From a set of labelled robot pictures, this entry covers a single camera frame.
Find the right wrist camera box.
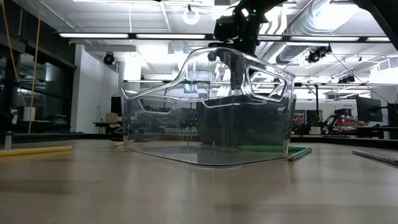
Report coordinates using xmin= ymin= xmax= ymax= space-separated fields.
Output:
xmin=213 ymin=14 xmax=241 ymax=43

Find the teal pencil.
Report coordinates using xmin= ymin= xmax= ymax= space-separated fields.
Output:
xmin=287 ymin=147 xmax=313 ymax=162

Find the clear plastic bin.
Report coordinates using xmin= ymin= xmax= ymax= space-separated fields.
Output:
xmin=120 ymin=46 xmax=295 ymax=168

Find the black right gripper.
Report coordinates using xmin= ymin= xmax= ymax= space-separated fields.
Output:
xmin=229 ymin=6 xmax=269 ymax=96

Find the white ring lamp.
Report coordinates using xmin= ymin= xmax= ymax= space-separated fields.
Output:
xmin=182 ymin=8 xmax=200 ymax=26

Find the long ceiling light bar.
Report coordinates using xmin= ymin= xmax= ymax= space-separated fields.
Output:
xmin=58 ymin=32 xmax=391 ymax=43

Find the black aluminium table frame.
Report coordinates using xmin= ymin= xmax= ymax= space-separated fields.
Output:
xmin=0 ymin=132 xmax=398 ymax=149

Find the cardboard box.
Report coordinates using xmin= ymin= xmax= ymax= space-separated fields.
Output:
xmin=104 ymin=112 xmax=119 ymax=124

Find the yellow pencil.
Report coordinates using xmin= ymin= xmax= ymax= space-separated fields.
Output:
xmin=0 ymin=145 xmax=74 ymax=157

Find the silver ventilation duct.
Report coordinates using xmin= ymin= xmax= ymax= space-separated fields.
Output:
xmin=257 ymin=0 xmax=358 ymax=65

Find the black background stand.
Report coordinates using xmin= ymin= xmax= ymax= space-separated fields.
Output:
xmin=294 ymin=82 xmax=321 ymax=125

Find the dark pen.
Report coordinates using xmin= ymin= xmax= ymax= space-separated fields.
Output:
xmin=351 ymin=149 xmax=398 ymax=166

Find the yellow hanging cord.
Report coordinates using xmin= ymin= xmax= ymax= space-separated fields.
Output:
xmin=1 ymin=0 xmax=27 ymax=108
xmin=27 ymin=9 xmax=43 ymax=134

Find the dark background table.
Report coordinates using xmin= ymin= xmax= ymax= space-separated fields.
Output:
xmin=92 ymin=121 xmax=123 ymax=135

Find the dark teal plastic bin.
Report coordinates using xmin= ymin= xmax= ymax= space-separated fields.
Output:
xmin=196 ymin=98 xmax=297 ymax=147

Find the black box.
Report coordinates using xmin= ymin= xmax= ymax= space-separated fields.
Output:
xmin=111 ymin=96 xmax=123 ymax=118

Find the green pen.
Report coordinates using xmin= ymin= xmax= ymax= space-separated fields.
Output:
xmin=238 ymin=145 xmax=307 ymax=153

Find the black computer monitor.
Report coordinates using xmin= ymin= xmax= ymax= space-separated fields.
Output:
xmin=356 ymin=96 xmax=384 ymax=123
xmin=387 ymin=102 xmax=398 ymax=127

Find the white cup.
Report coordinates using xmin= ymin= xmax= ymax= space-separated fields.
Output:
xmin=23 ymin=106 xmax=37 ymax=121

